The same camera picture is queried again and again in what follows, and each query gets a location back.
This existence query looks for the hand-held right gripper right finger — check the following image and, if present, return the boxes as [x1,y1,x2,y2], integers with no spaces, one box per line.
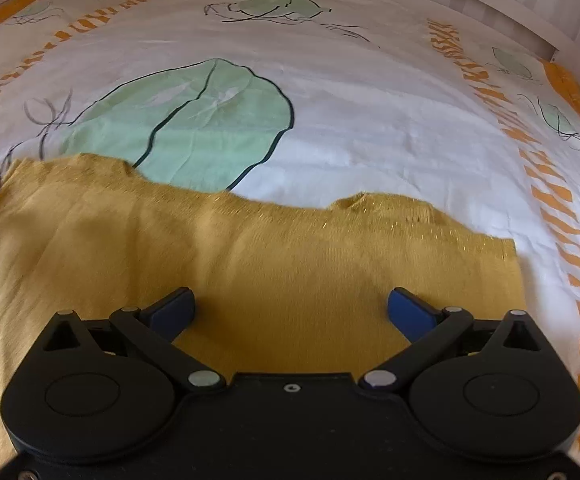
[359,287,544,391]

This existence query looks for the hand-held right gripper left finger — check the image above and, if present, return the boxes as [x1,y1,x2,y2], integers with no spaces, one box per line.
[42,287,226,392]

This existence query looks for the yellow knit sweater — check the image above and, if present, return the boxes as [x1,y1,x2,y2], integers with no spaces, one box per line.
[0,154,528,467]

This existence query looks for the white leaf-print duvet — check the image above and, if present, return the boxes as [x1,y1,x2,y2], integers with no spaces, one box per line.
[0,0,580,476]

